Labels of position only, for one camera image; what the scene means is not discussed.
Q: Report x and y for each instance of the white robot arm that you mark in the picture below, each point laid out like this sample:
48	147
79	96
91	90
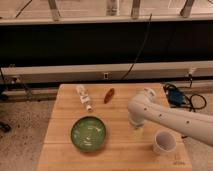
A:
195	125

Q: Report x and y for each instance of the blue power box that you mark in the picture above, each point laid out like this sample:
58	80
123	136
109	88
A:
175	97

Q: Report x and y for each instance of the brown sausage toy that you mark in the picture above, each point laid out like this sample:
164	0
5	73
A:
109	95

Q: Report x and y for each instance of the green ceramic bowl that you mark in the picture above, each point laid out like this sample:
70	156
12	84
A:
88	134

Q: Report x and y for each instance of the white paper cup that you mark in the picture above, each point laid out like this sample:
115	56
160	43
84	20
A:
163	143

